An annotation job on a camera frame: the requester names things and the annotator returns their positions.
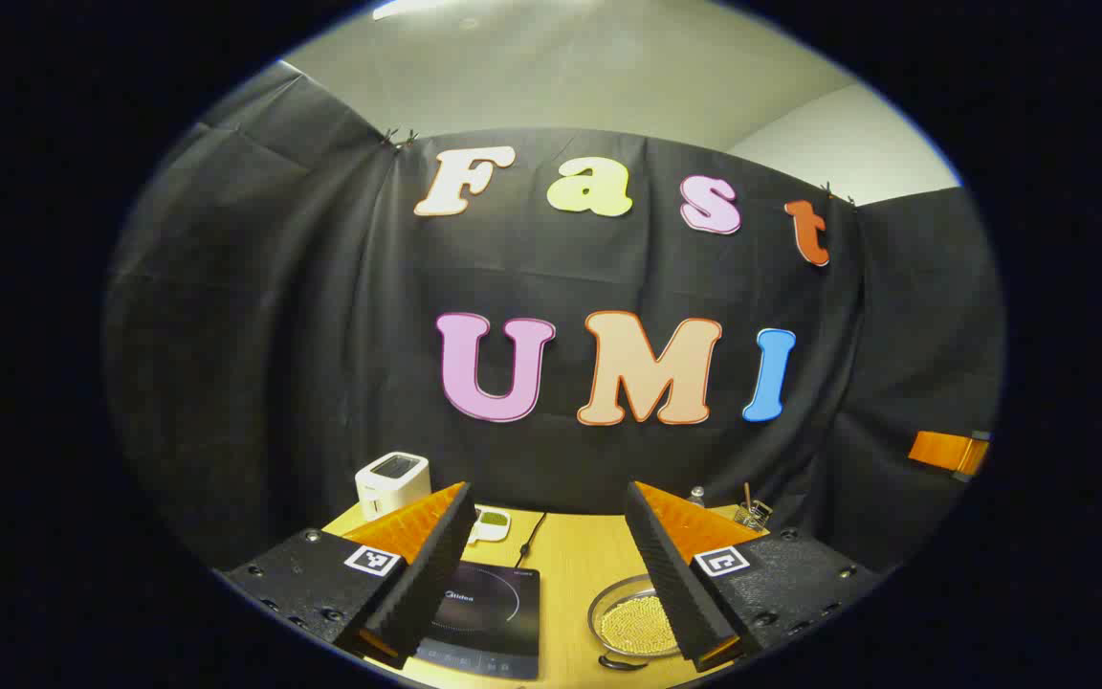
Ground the white divided bean dish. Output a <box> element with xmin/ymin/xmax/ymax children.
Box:
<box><xmin>468</xmin><ymin>504</ymin><xmax>513</xmax><ymax>547</ymax></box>

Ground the white toaster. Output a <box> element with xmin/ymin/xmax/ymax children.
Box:
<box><xmin>355</xmin><ymin>452</ymin><xmax>431</xmax><ymax>522</ymax></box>

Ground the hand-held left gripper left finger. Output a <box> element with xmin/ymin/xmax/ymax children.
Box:
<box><xmin>216</xmin><ymin>481</ymin><xmax>477</xmax><ymax>671</ymax></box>

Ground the ceiling light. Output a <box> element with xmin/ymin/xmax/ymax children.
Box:
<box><xmin>371</xmin><ymin>0</ymin><xmax>480</xmax><ymax>21</ymax></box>

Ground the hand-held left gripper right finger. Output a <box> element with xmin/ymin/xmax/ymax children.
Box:
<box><xmin>625</xmin><ymin>480</ymin><xmax>887</xmax><ymax>673</ymax></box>

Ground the wire mesh holder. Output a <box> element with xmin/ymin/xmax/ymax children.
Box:
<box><xmin>733</xmin><ymin>482</ymin><xmax>773</xmax><ymax>533</ymax></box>

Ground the black induction cooktop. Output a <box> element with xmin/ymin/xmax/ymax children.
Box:
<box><xmin>412</xmin><ymin>562</ymin><xmax>542</xmax><ymax>682</ymax></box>

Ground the black backdrop cloth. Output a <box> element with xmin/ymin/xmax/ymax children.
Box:
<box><xmin>101</xmin><ymin>59</ymin><xmax>1006</xmax><ymax>575</ymax></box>

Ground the black power cable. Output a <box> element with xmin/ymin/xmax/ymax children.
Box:
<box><xmin>515</xmin><ymin>512</ymin><xmax>549</xmax><ymax>568</ymax></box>

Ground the steel pot with soybeans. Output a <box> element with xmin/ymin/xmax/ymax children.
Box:
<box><xmin>586</xmin><ymin>574</ymin><xmax>697</xmax><ymax>672</ymax></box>

